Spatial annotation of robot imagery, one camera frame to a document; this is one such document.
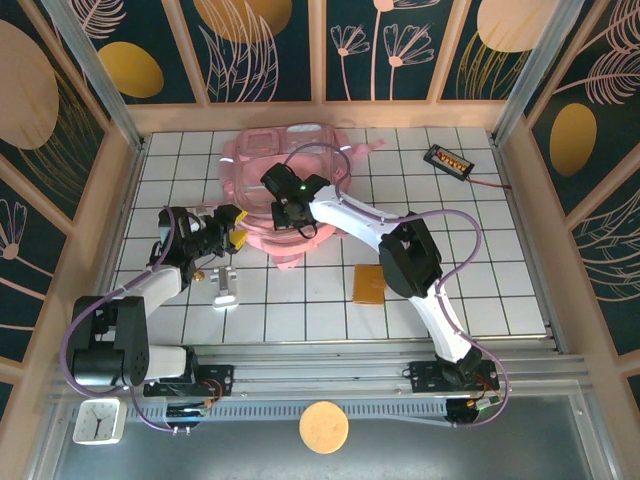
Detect wall panel pink feather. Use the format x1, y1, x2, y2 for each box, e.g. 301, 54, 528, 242
567, 174, 640, 357

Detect thin red wire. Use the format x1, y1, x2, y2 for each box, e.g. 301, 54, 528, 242
469, 175, 514, 192

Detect black cable junction box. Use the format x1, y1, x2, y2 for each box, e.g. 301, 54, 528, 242
443, 397, 504, 430

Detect aluminium mounting rail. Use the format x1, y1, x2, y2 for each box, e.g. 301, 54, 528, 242
49, 339, 592, 402

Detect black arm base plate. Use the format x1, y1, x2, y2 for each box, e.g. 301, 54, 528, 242
143, 363, 236, 399
399, 359, 501, 397

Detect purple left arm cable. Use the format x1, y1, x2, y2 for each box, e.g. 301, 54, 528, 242
58, 204, 222, 434

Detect grey metal plate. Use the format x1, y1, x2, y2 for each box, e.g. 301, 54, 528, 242
27, 394, 619, 480

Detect narrow wall panel cream disc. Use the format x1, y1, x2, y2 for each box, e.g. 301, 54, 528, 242
437, 0, 552, 104

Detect grey slotted cable duct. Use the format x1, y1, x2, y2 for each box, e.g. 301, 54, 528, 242
124, 399, 451, 423

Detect pink school backpack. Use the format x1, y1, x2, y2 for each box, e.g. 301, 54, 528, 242
219, 124, 389, 274

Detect wall panel yellow oval fern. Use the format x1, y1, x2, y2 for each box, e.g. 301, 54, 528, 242
523, 0, 640, 217

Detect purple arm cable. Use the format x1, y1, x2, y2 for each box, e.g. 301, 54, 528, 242
283, 142, 512, 430
58, 204, 222, 434

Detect wall panel three pink flowers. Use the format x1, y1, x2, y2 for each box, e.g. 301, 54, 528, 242
319, 0, 457, 105

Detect round yellow sponge disc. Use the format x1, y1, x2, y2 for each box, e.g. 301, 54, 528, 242
298, 399, 351, 456

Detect black battery charger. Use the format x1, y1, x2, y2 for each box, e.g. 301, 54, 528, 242
422, 143, 476, 180

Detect wall panel single pink flower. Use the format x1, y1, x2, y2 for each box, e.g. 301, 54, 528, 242
0, 154, 77, 367

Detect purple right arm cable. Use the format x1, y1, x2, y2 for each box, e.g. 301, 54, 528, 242
283, 142, 512, 430

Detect silver metal clamp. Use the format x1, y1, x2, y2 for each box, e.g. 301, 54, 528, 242
209, 266, 242, 309

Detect aluminium frame post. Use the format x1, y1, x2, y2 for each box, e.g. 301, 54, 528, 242
491, 0, 587, 147
39, 0, 149, 154

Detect white square alarm clock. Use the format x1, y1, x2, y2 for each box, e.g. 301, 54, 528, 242
72, 397, 128, 447

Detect wide wall panel cream disc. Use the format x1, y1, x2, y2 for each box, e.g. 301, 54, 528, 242
0, 0, 110, 222

